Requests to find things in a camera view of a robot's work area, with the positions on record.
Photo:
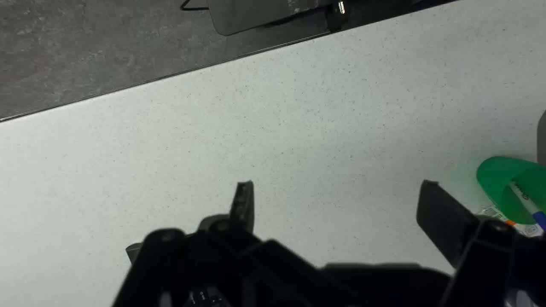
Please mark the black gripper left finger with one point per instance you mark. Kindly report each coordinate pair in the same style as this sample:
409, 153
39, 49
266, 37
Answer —
242, 207

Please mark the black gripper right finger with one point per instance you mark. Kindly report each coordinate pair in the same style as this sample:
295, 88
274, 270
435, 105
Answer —
450, 224

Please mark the green mug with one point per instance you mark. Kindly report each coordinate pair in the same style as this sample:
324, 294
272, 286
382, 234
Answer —
501, 176

